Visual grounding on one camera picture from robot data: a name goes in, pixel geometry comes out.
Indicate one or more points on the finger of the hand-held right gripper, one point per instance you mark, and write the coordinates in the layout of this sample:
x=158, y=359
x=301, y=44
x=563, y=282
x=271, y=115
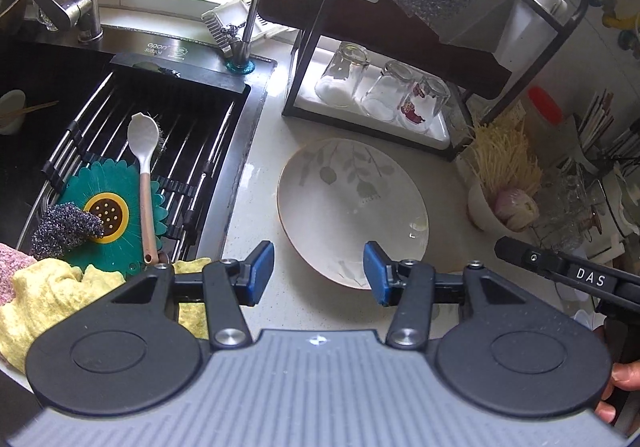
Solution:
x=550, y=266

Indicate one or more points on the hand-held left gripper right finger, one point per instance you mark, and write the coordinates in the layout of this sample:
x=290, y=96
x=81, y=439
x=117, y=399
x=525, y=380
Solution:
x=375, y=273

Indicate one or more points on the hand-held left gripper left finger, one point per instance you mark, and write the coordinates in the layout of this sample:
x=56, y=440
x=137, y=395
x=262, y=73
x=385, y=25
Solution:
x=262, y=272

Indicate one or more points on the leaf-print white plate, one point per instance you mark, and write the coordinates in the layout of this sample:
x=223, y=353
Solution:
x=345, y=212

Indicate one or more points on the person's right hand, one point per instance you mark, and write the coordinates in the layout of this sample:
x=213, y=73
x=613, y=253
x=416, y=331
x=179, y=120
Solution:
x=627, y=377

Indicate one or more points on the peeled onion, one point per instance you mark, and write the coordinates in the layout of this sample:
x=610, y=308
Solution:
x=517, y=209

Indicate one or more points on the white bowl with garlic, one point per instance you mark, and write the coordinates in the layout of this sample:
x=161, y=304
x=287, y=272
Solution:
x=482, y=212

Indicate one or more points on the white cooking pot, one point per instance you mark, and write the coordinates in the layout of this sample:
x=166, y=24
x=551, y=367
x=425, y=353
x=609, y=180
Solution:
x=622, y=207

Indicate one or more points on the green utensil holder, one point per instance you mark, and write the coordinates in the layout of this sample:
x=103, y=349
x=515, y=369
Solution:
x=595, y=157

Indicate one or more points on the dried yellow noodles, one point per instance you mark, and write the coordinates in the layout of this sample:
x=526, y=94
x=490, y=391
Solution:
x=505, y=152

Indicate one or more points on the roll-up steel drying rack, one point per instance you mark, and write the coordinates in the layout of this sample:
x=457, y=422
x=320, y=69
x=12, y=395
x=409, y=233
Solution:
x=200, y=137

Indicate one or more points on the red-lid oil jar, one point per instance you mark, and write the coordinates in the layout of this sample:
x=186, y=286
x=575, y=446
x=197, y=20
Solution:
x=545, y=112

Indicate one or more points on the black metal dish rack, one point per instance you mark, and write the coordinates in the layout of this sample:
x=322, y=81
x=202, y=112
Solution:
x=462, y=137

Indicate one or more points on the bundle of chopsticks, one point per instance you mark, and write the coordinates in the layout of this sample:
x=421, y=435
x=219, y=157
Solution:
x=597, y=112

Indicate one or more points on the red-print drinking glass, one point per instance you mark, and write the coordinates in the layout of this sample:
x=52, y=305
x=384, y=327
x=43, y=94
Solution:
x=422, y=104

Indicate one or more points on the clear drinking glass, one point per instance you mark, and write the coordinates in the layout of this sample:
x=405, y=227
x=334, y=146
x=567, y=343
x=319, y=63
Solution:
x=340, y=77
x=387, y=92

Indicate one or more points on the white silicone spoon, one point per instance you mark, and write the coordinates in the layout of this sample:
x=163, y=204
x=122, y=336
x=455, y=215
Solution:
x=140, y=137

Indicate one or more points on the green sunflower mat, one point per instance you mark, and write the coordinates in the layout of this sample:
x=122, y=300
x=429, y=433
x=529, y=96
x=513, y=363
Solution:
x=75, y=187

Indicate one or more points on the steel wool scrubber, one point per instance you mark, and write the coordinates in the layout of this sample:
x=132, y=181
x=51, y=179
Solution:
x=60, y=232

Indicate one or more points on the black kitchen sink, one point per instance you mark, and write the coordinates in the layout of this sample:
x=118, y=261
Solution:
x=200, y=62

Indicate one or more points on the yellow dish cloth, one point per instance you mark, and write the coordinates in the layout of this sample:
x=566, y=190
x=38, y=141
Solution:
x=40, y=297

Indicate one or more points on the white rack caddy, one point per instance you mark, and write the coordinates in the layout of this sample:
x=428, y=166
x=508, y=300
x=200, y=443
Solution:
x=525, y=32

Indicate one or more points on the dark brown cutting board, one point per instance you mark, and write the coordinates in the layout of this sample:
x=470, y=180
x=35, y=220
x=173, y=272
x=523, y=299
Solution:
x=350, y=27

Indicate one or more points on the pink sponge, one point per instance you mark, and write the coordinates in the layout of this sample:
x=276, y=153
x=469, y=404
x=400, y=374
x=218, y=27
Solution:
x=12, y=272

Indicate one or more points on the tall steel faucet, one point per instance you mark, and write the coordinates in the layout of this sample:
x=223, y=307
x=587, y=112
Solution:
x=250, y=22

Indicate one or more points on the yellow pipe valve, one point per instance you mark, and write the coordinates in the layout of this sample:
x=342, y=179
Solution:
x=617, y=19

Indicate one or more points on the white ribbed soap dish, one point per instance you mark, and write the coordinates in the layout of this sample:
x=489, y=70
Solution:
x=230, y=14

